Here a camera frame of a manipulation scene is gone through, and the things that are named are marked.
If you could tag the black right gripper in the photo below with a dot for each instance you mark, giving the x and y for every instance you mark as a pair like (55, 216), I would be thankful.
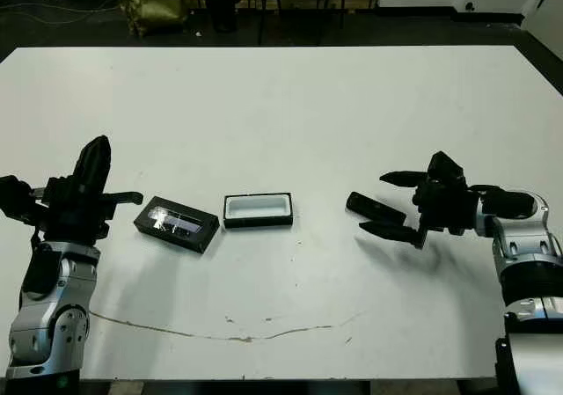
(444, 206)

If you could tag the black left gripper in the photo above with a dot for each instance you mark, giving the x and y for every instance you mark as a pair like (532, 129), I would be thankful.
(75, 214)

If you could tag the slim black camera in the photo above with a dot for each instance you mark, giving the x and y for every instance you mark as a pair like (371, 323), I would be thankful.
(374, 208)

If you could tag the glossy black box lid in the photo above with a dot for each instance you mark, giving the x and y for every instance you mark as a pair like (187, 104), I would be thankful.
(176, 223)

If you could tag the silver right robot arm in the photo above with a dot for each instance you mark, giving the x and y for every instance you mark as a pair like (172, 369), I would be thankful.
(528, 245)

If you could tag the black box with white insert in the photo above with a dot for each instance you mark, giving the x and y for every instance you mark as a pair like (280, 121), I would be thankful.
(259, 208)

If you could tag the yellow-green sack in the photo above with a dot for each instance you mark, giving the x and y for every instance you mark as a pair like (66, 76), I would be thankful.
(149, 3)

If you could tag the black trash bin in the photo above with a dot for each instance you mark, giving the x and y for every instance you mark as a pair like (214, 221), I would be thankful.
(222, 8)

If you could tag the small black door stopper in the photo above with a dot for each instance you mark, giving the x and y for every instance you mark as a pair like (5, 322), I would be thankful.
(470, 4)

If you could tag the white door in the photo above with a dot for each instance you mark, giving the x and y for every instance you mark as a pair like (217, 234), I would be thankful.
(552, 12)

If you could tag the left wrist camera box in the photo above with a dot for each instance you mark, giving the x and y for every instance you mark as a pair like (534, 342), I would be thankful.
(17, 197)

